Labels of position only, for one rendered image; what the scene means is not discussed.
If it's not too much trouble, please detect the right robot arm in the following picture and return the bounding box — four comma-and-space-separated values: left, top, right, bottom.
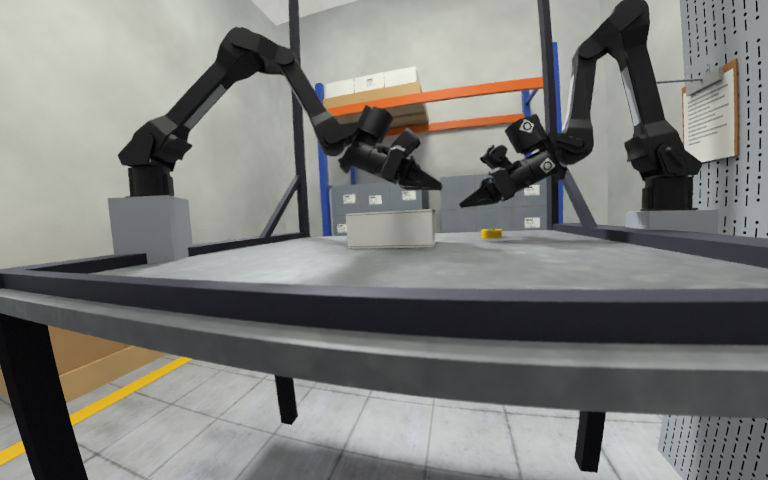
118, 27, 393, 197

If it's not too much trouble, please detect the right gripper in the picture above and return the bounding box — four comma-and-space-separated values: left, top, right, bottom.
366, 145, 443, 191

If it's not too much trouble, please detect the white sheet of paper with printed lines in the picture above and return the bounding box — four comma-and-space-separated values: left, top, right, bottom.
683, 69, 735, 162

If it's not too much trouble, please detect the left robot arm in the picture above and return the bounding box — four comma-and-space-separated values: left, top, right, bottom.
505, 0, 702, 211

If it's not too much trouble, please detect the yellow roll of tape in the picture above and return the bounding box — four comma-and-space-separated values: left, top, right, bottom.
481, 229, 502, 238

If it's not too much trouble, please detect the grey metal pegboard hook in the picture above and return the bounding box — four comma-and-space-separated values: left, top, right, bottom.
656, 65, 710, 84

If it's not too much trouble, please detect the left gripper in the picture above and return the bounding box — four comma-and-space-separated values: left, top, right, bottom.
459, 160, 535, 208

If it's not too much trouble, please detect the brown clipboard with paper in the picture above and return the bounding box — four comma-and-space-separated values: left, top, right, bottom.
682, 59, 738, 156

